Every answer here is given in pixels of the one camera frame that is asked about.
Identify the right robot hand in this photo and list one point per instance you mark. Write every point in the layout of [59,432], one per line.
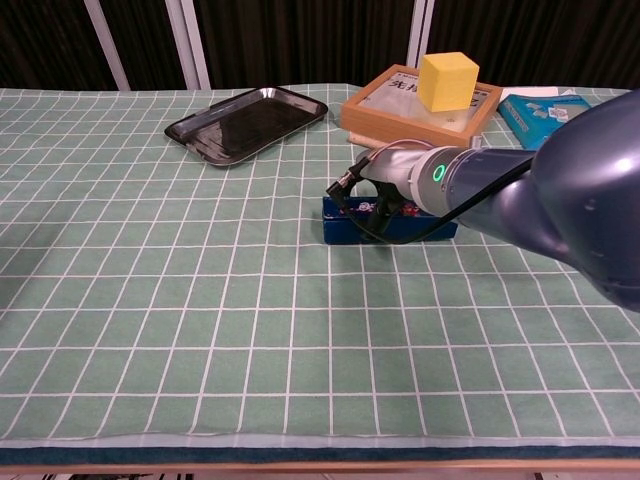
[395,167]

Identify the dark blue glasses case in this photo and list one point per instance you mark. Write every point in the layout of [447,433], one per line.
[345,232]

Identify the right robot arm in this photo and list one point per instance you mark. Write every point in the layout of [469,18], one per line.
[575,200]

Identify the clear printed plastic bag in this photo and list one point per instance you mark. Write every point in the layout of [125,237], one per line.
[395,102]

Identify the yellow foam cube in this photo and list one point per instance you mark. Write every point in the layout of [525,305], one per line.
[445,82]

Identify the blue cardboard package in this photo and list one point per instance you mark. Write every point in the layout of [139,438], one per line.
[520,117]

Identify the white flat paper box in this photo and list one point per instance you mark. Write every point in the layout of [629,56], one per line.
[530,91]

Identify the shiny metal tray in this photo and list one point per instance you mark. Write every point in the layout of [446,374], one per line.
[245,125]

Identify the green checked tablecloth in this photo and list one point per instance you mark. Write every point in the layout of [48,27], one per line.
[200,300]

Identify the wooden frame box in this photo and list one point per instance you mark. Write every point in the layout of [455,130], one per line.
[365,120]

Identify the wide white partition post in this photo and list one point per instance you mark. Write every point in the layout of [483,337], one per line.
[187,45]

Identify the thin white partition post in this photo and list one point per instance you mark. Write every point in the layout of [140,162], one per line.
[107,45]

